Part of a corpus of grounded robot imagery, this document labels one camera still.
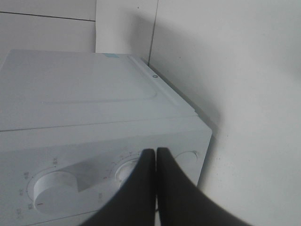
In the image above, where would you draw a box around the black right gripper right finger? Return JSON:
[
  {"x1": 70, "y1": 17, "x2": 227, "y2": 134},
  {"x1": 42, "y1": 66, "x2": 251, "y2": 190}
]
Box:
[{"x1": 156, "y1": 147, "x2": 249, "y2": 226}]

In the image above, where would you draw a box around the white microwave knob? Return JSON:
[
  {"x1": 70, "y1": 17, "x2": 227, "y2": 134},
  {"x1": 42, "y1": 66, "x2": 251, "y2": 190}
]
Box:
[
  {"x1": 33, "y1": 171, "x2": 78, "y2": 214},
  {"x1": 115, "y1": 158, "x2": 138, "y2": 188}
]

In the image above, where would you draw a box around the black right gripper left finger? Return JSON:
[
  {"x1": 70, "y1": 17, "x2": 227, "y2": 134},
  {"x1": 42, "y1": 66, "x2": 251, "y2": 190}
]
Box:
[{"x1": 83, "y1": 149, "x2": 156, "y2": 226}]

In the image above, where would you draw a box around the round white door release button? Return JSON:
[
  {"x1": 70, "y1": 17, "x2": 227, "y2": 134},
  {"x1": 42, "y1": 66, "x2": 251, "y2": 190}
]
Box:
[{"x1": 175, "y1": 151, "x2": 198, "y2": 169}]

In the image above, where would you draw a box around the white microwave oven body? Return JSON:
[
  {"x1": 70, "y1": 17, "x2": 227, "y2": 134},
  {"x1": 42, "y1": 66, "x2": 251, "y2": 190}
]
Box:
[{"x1": 0, "y1": 50, "x2": 212, "y2": 226}]

